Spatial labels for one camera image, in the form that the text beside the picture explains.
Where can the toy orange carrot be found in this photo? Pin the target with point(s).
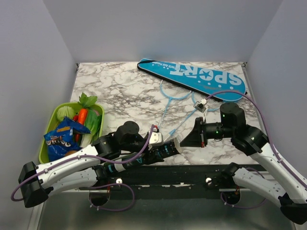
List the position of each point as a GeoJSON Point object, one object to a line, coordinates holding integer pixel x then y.
{"type": "Point", "coordinates": [82, 116]}

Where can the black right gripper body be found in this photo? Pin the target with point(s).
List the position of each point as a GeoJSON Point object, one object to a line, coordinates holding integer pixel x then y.
{"type": "Point", "coordinates": [206, 133]}

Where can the black Boka shuttlecock tube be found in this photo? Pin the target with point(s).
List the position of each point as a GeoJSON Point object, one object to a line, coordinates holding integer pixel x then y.
{"type": "Point", "coordinates": [173, 147]}

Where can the light blue badminton racket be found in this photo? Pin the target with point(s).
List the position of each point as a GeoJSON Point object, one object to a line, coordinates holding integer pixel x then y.
{"type": "Point", "coordinates": [173, 93]}
{"type": "Point", "coordinates": [212, 105]}

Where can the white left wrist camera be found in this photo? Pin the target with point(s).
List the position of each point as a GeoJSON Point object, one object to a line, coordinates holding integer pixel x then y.
{"type": "Point", "coordinates": [155, 140]}

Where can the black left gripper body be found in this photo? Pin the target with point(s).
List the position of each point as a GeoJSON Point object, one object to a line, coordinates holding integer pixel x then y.
{"type": "Point", "coordinates": [147, 157]}

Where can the blue Oreo snack bag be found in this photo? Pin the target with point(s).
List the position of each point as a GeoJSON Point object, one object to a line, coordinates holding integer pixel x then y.
{"type": "Point", "coordinates": [61, 140]}

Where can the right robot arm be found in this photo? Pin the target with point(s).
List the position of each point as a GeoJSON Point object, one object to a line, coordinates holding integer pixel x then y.
{"type": "Point", "coordinates": [287, 192]}

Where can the blue Sport racket bag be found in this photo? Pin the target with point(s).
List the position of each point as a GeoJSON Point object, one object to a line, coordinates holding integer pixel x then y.
{"type": "Point", "coordinates": [198, 79]}

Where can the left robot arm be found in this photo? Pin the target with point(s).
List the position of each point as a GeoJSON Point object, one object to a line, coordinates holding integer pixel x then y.
{"type": "Point", "coordinates": [111, 153]}

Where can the toy green cabbage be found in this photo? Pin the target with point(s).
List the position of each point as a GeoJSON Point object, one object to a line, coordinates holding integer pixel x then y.
{"type": "Point", "coordinates": [64, 112]}

